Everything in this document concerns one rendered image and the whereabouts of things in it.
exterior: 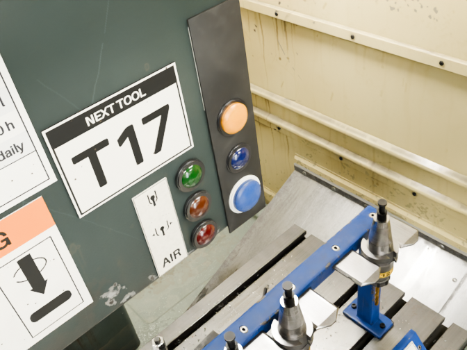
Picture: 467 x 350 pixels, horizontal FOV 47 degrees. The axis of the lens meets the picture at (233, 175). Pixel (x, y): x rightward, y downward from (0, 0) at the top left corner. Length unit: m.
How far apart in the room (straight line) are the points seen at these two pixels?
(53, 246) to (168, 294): 1.40
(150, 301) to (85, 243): 1.38
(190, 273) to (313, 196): 0.49
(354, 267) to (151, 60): 0.65
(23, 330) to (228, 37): 0.24
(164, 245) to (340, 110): 1.05
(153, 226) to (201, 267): 1.40
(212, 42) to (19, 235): 0.18
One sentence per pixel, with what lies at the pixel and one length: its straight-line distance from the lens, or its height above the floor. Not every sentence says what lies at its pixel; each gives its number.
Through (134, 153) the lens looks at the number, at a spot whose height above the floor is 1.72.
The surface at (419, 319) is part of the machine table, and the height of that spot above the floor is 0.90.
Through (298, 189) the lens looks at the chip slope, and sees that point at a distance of 1.65.
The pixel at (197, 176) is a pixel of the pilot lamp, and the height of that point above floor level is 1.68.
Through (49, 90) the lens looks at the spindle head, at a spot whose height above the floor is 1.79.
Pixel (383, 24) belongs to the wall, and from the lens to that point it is 1.22.
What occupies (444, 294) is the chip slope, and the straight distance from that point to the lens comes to 1.43.
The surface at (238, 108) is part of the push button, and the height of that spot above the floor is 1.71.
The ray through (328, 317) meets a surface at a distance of 0.87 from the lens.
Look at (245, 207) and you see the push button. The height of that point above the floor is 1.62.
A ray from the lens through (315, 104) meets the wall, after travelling 1.48.
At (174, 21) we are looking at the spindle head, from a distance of 0.36.
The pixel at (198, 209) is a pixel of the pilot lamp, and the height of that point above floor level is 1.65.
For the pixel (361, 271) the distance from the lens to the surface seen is 0.93.
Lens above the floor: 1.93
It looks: 39 degrees down
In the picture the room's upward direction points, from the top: 10 degrees counter-clockwise
